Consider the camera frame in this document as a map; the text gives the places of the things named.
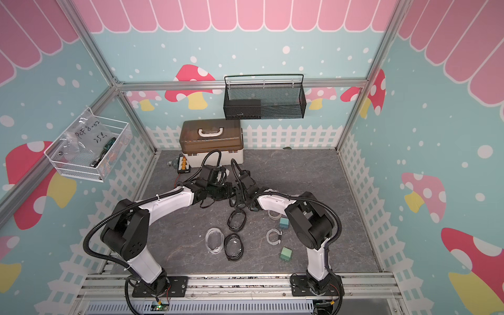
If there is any green charger cube lower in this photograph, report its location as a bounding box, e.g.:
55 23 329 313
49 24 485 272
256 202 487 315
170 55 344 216
280 247 293 262

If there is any brown lid storage box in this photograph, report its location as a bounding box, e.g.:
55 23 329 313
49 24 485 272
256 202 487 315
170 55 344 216
179 119 244 167

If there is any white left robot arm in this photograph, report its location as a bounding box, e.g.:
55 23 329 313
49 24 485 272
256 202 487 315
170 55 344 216
83 165 233 285

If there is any teal charger cube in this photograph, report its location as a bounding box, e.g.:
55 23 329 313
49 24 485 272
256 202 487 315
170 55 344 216
279 217 290 230

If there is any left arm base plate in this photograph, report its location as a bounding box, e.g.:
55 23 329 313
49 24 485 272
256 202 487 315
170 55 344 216
133 275 189 298

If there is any green handled tool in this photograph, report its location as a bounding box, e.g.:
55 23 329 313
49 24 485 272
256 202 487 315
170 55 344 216
90 137 116 168

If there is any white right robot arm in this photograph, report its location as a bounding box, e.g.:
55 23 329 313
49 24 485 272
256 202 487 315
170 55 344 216
237 171 343 286

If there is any black yellow charger board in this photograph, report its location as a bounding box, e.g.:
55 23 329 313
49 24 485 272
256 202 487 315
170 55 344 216
177 154 191 174

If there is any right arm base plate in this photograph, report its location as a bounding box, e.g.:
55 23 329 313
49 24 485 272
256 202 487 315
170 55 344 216
290 274 345 297

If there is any white wire wall basket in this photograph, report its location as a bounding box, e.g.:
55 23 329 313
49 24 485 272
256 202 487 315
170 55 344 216
44 108 133 182

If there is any black wire mesh basket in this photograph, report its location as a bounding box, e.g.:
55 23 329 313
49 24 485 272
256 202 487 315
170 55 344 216
223 73 307 120

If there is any clear labelled plastic bag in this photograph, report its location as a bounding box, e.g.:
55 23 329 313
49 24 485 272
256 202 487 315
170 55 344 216
59 111 112 167

